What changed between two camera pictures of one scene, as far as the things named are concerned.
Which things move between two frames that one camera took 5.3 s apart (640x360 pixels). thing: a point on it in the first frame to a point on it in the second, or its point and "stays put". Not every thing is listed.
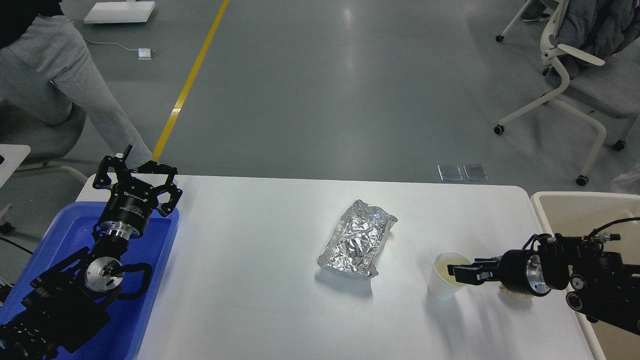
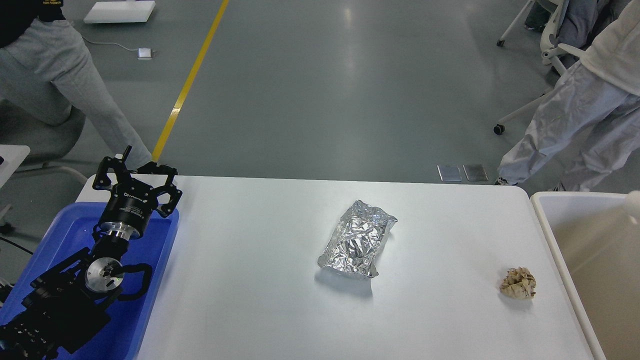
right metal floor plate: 475,172 stays put
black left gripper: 130,204 stays put
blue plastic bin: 70,228 stays put
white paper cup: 440,284 to 632,206
